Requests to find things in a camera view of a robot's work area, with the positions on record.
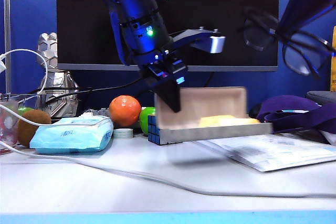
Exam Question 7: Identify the small green apple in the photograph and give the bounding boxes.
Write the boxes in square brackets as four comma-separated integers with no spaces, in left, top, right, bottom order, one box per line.
[17,107,34,116]

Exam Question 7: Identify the yellow box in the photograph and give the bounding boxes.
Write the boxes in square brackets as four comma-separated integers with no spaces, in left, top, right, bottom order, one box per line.
[329,26,336,92]

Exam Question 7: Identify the white and grey keyboard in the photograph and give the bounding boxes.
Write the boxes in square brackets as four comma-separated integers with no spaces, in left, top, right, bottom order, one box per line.
[78,107,111,119]

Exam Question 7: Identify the metal partition post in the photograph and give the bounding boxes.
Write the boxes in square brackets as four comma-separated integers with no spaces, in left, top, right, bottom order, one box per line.
[4,0,13,95]

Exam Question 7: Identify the brown kiwi fruit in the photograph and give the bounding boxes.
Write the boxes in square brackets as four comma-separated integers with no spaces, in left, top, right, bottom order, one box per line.
[17,109,53,147]

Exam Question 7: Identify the grey suede glasses case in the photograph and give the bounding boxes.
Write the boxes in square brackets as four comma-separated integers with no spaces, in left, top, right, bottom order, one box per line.
[154,86,274,146]

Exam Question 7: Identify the long black cable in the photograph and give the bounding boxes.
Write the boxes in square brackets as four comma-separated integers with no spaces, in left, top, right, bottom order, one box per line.
[26,76,144,104]

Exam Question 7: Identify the rubik's cube with printed stickers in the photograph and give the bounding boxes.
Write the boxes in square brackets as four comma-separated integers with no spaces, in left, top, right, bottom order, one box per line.
[147,114,183,146]

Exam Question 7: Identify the orange fruit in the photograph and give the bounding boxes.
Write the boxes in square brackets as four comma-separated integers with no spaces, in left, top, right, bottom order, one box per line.
[109,94,142,128]

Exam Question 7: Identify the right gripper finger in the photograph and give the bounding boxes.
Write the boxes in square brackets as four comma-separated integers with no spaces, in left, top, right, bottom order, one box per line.
[277,0,336,38]

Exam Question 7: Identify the purple fabric strap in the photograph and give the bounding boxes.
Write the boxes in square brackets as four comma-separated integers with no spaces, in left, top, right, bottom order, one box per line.
[256,95,336,145]

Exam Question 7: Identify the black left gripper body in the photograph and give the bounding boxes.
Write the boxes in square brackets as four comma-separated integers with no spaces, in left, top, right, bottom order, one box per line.
[138,50,189,90]

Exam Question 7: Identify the grey cushion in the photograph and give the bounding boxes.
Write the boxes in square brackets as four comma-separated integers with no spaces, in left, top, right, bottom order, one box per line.
[306,90,336,107]

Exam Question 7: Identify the black computer monitor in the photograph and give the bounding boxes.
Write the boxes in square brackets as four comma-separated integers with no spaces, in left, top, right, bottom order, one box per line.
[56,0,279,72]

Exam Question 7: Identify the light blue tissue pack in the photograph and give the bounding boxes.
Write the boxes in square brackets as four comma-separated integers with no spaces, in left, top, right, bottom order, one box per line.
[29,115,114,155]

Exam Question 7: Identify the black computer mouse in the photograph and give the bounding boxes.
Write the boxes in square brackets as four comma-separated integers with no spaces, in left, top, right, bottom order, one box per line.
[247,103,261,119]

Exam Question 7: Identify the silver geometric figurine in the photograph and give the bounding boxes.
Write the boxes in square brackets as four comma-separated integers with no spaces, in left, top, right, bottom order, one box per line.
[36,32,80,118]

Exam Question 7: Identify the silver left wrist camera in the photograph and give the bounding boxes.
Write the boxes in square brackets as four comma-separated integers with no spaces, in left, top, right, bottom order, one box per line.
[169,26,227,55]

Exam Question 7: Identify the black framed glasses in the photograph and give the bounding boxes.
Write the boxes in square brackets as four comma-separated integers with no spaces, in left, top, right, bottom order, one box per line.
[237,5,336,80]

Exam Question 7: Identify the short black cable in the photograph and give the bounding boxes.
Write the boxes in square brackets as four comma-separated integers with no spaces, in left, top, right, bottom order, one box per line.
[201,71,215,88]

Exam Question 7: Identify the clear cup with red print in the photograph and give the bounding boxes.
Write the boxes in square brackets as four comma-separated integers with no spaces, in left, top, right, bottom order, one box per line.
[0,100,20,155]

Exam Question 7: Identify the thick white cable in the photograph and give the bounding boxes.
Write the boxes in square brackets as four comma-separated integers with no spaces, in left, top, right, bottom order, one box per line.
[0,140,336,199]

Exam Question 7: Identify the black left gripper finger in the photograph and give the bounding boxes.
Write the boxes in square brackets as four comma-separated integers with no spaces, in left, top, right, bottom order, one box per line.
[154,80,182,113]

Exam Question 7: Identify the large green apple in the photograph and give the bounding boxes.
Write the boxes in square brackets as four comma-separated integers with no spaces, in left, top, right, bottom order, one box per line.
[139,106,156,136]

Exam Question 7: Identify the white tape roll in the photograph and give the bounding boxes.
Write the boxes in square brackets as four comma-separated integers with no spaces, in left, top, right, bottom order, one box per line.
[113,128,134,140]

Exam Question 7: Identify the yellow cleaning cloth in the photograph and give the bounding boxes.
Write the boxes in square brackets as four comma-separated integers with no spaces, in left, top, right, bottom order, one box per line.
[197,114,261,129]

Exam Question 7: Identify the thin white cable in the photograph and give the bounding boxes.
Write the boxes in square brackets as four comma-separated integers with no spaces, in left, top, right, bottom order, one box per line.
[0,48,49,104]
[0,103,112,128]

